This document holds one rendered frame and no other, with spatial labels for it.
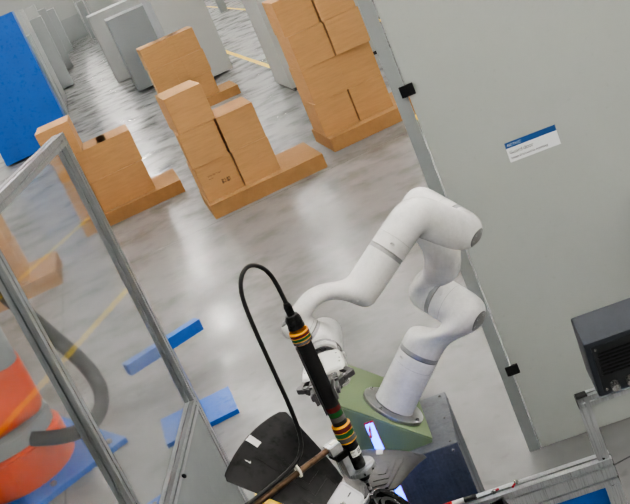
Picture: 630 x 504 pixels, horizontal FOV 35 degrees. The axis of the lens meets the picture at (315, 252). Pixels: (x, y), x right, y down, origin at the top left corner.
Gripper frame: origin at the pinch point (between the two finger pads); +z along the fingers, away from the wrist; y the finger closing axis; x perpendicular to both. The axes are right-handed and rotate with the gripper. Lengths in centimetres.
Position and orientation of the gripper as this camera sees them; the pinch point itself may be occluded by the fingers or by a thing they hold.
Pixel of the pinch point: (325, 392)
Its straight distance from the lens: 217.5
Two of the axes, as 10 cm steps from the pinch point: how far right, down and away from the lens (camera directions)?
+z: 0.0, 3.4, -9.4
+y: -9.3, 3.5, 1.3
